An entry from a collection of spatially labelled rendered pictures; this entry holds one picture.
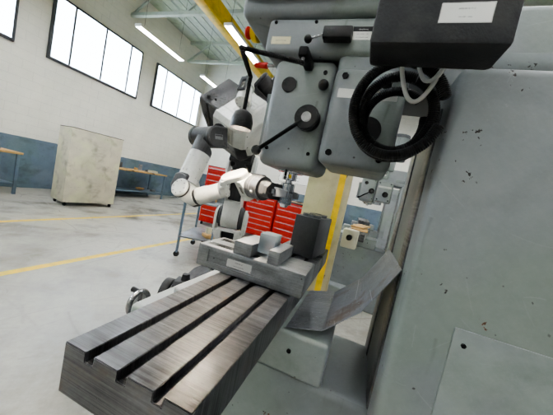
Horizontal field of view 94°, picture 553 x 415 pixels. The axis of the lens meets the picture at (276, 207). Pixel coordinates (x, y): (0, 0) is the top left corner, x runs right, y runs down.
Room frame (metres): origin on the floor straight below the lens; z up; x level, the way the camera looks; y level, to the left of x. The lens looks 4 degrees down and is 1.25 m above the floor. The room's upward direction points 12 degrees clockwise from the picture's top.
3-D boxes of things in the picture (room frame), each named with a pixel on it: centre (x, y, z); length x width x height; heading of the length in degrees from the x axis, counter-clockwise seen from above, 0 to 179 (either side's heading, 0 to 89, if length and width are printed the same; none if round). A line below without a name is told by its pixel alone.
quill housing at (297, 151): (0.86, -0.03, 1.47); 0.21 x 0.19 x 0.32; 161
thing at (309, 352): (0.86, -0.02, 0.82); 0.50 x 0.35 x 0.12; 71
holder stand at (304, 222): (1.28, -0.20, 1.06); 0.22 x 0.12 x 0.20; 154
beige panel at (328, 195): (2.56, -0.46, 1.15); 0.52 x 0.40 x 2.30; 71
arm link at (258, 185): (0.93, 0.04, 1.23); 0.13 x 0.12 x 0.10; 137
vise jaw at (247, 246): (0.82, 0.05, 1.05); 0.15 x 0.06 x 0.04; 162
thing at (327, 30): (0.71, -0.04, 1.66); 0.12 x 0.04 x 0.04; 71
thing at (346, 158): (0.80, -0.21, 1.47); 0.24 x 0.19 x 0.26; 161
